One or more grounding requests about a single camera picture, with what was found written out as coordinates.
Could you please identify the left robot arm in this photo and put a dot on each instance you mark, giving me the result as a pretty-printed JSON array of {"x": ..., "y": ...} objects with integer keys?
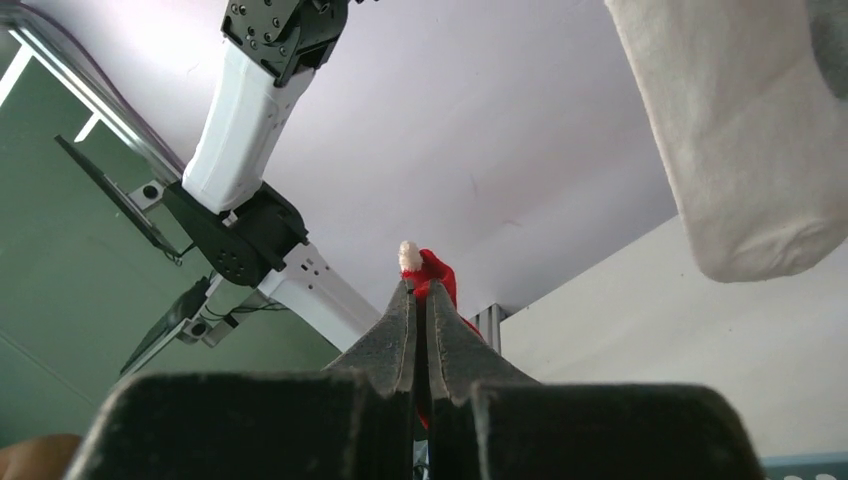
[{"x": 255, "y": 240}]

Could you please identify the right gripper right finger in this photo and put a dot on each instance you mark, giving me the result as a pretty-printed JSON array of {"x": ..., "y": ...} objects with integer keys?
[{"x": 490, "y": 420}]

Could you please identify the white red sock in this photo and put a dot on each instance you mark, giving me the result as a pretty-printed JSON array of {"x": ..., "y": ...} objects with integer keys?
[{"x": 752, "y": 140}]

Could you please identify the grey beige striped sock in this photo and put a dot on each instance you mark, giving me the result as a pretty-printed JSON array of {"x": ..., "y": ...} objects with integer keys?
[{"x": 828, "y": 27}]

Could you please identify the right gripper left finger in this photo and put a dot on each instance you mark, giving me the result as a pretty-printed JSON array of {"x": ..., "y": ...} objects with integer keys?
[{"x": 353, "y": 419}]

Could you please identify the red santa sock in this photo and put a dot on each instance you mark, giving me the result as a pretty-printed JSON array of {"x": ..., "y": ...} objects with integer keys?
[{"x": 434, "y": 272}]

